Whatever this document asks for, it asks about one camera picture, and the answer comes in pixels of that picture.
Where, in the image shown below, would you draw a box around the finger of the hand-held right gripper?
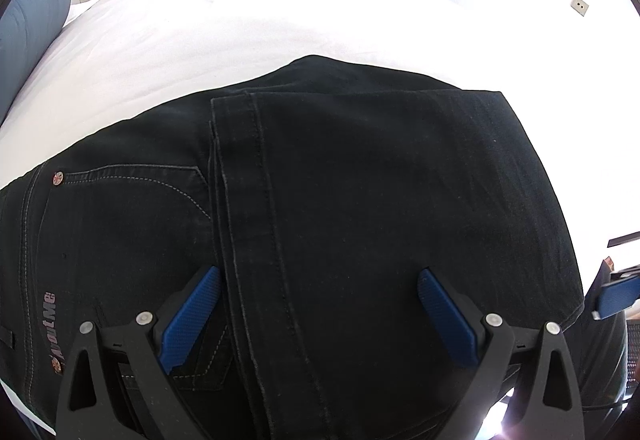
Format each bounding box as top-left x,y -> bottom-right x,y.
591,265 -> 640,321

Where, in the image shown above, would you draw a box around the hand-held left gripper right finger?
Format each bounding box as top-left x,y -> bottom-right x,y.
417,268 -> 586,440

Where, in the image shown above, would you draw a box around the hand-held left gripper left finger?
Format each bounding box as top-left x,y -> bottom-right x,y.
56,265 -> 221,440

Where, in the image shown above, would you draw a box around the black denim pants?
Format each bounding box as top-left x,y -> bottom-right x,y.
0,54 -> 628,440

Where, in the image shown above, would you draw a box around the bed with white sheet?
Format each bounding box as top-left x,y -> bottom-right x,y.
0,0 -> 640,436

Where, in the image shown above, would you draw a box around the rolled blue duvet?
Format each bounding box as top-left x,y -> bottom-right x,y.
0,0 -> 72,126

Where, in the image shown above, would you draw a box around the black cable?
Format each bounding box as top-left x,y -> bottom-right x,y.
582,392 -> 632,410

